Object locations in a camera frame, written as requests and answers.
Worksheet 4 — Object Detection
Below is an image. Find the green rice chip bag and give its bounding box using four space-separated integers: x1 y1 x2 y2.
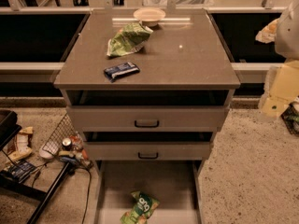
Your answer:
121 191 160 224

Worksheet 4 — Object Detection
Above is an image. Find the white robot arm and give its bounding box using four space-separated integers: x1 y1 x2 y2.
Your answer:
275 0 299 60

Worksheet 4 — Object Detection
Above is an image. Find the grey drawer cabinet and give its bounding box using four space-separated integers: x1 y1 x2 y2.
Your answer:
55 9 240 224

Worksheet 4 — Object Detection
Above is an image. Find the top grey drawer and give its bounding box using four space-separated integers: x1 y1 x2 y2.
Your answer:
67 90 229 132

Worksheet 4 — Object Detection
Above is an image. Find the grey drawer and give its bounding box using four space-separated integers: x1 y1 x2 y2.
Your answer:
94 161 202 224
84 132 214 161
67 90 229 132

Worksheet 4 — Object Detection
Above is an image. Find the middle grey drawer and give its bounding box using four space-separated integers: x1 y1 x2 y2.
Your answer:
84 132 214 161

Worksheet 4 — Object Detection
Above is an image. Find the crumpled green chip bag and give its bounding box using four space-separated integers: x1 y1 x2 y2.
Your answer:
107 22 153 57

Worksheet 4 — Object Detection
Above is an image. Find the bottom grey drawer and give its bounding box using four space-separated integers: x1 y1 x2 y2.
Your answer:
94 161 202 224

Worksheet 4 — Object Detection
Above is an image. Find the orange white snack bag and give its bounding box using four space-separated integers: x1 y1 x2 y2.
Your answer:
7 127 34 162

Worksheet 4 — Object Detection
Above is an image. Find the dark blue snack bar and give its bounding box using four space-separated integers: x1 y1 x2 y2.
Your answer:
104 62 140 83

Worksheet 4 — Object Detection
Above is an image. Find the white bowl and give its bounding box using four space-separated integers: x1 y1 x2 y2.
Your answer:
134 7 165 27

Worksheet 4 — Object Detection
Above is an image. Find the metal soda can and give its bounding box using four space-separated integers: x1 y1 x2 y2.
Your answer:
62 138 72 150

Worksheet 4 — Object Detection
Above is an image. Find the white dish on floor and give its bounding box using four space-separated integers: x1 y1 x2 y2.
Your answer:
39 141 59 160

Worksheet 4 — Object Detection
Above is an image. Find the yellow cardboard box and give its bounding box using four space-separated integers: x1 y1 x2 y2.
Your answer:
259 61 299 118

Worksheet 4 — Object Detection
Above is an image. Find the blue snack packet on floor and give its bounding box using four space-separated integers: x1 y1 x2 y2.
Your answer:
0 161 36 183

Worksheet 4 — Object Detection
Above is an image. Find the wire mesh basket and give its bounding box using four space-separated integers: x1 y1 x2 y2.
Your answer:
45 115 93 169

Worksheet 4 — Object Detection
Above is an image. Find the black cable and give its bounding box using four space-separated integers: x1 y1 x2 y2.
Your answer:
31 161 93 224

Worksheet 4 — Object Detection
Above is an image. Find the black stand frame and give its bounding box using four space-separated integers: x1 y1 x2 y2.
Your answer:
0 110 74 224

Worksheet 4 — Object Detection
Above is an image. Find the right wire basket with items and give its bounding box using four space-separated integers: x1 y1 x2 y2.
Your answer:
281 105 299 136

